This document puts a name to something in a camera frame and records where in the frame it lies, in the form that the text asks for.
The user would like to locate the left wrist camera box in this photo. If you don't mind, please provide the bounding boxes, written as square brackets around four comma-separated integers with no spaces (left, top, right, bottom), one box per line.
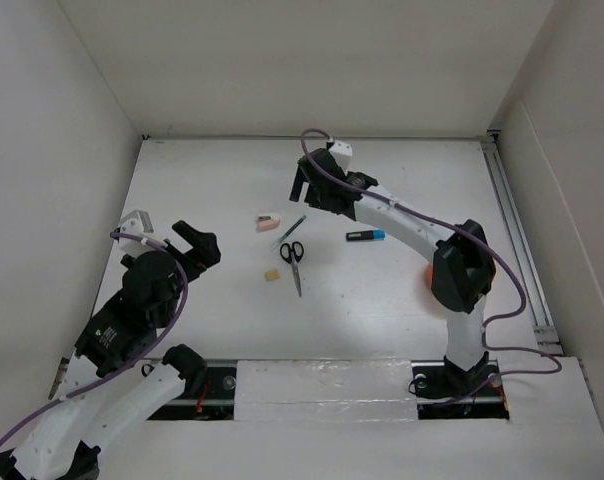
[114,210,154,258]

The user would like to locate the blue black highlighter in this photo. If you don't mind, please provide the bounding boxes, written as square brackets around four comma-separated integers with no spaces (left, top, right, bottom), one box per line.
[345,229,386,242]

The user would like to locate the yellow eraser block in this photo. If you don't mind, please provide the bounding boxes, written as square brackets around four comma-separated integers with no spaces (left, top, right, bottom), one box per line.
[265,269,280,281]

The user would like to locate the pink white stapler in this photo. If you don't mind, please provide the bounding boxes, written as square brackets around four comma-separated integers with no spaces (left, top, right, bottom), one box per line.
[256,212,281,232]

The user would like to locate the black front mounting rail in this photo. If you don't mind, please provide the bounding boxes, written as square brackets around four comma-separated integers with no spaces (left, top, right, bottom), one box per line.
[151,359,510,423]

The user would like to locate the orange round organizer container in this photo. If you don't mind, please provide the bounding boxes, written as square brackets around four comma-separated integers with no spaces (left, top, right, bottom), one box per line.
[424,264,433,289]

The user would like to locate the green pen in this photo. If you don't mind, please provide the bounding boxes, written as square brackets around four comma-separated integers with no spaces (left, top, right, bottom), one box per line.
[270,215,307,251]

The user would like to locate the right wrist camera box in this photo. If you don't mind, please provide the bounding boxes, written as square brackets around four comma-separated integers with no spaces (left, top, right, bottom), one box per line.
[326,140,353,173]

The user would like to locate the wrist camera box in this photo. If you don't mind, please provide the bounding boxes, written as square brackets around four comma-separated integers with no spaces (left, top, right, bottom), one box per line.
[114,210,154,258]
[326,140,353,173]

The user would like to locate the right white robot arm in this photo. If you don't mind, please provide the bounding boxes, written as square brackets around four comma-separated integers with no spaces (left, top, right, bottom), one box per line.
[290,148,496,397]

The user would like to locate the black handled scissors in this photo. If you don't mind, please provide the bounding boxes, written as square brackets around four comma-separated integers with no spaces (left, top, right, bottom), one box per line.
[279,241,305,297]

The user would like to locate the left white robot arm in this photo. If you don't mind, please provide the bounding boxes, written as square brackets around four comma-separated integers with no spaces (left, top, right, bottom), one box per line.
[0,220,221,479]

